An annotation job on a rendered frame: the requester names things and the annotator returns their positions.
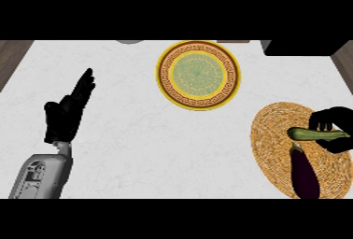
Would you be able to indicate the yellow patterned plate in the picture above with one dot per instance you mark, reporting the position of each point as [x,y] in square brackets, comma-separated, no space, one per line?
[198,75]

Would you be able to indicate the pale brown object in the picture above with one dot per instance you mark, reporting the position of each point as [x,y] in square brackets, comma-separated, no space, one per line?
[232,41]

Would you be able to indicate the green squash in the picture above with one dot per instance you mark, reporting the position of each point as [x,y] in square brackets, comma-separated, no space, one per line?
[316,134]

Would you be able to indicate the dark purple eggplant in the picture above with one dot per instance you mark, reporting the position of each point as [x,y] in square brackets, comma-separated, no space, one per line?
[305,174]

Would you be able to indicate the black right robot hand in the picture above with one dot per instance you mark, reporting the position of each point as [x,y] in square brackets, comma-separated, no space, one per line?
[337,116]

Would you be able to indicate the round woven straw placemat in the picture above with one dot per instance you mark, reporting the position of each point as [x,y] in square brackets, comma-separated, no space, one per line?
[275,146]

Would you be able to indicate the grey object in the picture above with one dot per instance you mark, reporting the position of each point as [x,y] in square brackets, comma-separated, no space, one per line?
[129,41]

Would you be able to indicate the black appliance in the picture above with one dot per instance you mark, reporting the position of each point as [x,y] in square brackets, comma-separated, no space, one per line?
[300,48]

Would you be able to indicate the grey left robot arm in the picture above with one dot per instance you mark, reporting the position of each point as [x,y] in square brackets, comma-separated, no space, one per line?
[43,177]

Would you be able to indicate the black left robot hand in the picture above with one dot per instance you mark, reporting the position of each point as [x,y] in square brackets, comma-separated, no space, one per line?
[64,118]

